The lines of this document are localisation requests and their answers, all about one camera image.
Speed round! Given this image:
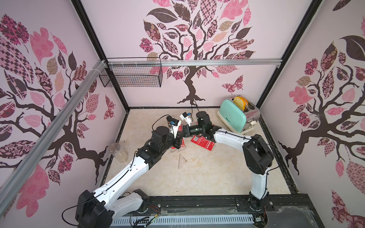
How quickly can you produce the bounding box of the red ruler set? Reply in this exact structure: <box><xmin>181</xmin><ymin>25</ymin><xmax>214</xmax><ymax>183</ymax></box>
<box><xmin>172</xmin><ymin>126</ymin><xmax>185</xmax><ymax>151</ymax></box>
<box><xmin>191</xmin><ymin>135</ymin><xmax>215</xmax><ymax>151</ymax></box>

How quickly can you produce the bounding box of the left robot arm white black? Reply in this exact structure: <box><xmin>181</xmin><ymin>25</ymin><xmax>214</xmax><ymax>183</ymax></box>
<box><xmin>75</xmin><ymin>126</ymin><xmax>183</xmax><ymax>228</ymax></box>

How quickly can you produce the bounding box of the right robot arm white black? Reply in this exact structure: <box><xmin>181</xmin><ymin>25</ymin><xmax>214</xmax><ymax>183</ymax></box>
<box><xmin>182</xmin><ymin>111</ymin><xmax>274</xmax><ymax>211</ymax></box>

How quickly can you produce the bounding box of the mint green toaster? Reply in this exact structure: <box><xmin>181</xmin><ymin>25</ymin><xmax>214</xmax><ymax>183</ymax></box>
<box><xmin>217</xmin><ymin>96</ymin><xmax>260</xmax><ymax>135</ymax></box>

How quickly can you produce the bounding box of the yellow toast slice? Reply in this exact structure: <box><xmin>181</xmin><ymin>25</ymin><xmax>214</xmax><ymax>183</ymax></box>
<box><xmin>233</xmin><ymin>97</ymin><xmax>249</xmax><ymax>110</ymax></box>

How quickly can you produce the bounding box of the clear plastic cup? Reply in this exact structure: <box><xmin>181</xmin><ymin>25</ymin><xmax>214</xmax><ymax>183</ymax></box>
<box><xmin>109</xmin><ymin>142</ymin><xmax>128</xmax><ymax>163</ymax></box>

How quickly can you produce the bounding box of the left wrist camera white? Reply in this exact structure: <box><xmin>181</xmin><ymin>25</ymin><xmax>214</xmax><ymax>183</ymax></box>
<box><xmin>169</xmin><ymin>118</ymin><xmax>181</xmax><ymax>139</ymax></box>

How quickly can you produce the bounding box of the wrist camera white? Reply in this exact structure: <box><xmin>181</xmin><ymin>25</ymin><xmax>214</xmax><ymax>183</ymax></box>
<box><xmin>169</xmin><ymin>118</ymin><xmax>181</xmax><ymax>139</ymax></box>
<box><xmin>180</xmin><ymin>112</ymin><xmax>193</xmax><ymax>126</ymax></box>

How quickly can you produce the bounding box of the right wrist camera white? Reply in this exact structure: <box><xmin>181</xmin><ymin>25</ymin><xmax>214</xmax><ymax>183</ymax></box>
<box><xmin>180</xmin><ymin>112</ymin><xmax>193</xmax><ymax>126</ymax></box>

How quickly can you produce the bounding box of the aluminium rail back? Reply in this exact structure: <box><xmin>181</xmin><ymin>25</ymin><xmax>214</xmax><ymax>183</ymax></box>
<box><xmin>108</xmin><ymin>58</ymin><xmax>282</xmax><ymax>67</ymax></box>

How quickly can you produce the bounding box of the aluminium rail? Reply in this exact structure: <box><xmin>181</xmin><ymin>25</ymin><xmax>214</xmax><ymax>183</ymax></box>
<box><xmin>1</xmin><ymin>60</ymin><xmax>107</xmax><ymax>216</ymax></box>
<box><xmin>108</xmin><ymin>58</ymin><xmax>282</xmax><ymax>67</ymax></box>

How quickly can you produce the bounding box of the black wire basket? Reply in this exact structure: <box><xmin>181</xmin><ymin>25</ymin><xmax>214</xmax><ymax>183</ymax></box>
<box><xmin>99</xmin><ymin>57</ymin><xmax>163</xmax><ymax>87</ymax></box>

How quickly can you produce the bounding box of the white slotted cable duct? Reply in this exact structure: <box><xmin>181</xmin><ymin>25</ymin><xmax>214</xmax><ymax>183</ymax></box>
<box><xmin>110</xmin><ymin>214</ymin><xmax>255</xmax><ymax>228</ymax></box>

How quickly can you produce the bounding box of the aluminium rail left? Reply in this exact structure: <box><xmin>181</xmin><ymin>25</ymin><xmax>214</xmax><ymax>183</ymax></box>
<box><xmin>1</xmin><ymin>60</ymin><xmax>107</xmax><ymax>216</ymax></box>

